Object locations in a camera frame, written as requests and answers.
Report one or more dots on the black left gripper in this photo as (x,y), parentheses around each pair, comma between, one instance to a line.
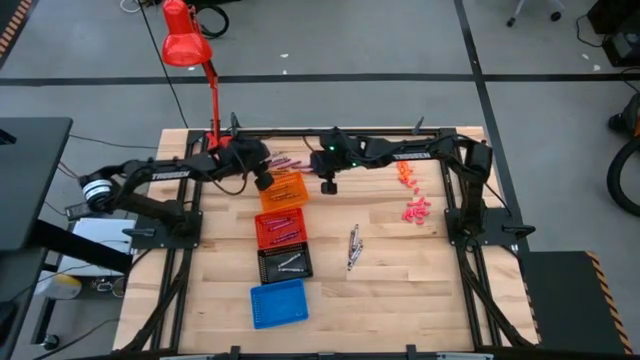
(245,156)

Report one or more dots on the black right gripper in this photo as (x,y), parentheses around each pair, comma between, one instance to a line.
(340,152)

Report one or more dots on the blue grey crayon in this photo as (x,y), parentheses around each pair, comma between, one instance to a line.
(279,154)

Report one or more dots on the orange brown crayon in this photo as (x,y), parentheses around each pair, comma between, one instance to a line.
(287,196)
(285,191)
(279,171)

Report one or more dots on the orange plastic basket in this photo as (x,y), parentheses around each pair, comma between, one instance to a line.
(272,202)

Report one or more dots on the red plastic basket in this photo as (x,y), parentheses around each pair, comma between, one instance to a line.
(260,240)

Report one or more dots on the black plastic basket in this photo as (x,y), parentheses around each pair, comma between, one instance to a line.
(270,277)

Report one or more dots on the blue plastic basket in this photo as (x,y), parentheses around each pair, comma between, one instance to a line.
(280,305)

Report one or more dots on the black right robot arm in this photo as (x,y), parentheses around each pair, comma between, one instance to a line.
(475,200)

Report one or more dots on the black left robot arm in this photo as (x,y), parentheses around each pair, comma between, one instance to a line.
(135,167)

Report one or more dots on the red desk lamp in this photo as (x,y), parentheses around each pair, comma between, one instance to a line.
(185,47)

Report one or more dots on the white box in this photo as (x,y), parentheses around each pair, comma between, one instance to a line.
(100,231)

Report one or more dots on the black power adapter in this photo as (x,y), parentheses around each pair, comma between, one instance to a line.
(85,210)

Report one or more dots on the black desk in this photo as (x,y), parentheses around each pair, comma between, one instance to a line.
(30,175)

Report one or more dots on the pale yellow container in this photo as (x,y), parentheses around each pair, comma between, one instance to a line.
(60,286)

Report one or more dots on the office chair base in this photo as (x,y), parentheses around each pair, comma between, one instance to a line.
(556,16)

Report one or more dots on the black hazard-striped platform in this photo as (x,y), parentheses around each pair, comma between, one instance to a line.
(565,300)

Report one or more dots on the hazard-striped floor mat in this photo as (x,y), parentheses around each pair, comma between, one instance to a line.
(12,25)

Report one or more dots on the black vacuum cleaner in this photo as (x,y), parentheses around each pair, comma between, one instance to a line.
(625,122)

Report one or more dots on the black equipment case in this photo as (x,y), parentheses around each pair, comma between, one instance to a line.
(622,47)

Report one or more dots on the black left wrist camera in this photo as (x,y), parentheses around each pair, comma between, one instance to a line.
(264,181)

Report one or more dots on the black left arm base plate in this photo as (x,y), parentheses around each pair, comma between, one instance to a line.
(150,242)

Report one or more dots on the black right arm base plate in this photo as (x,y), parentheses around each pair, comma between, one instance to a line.
(500,237)

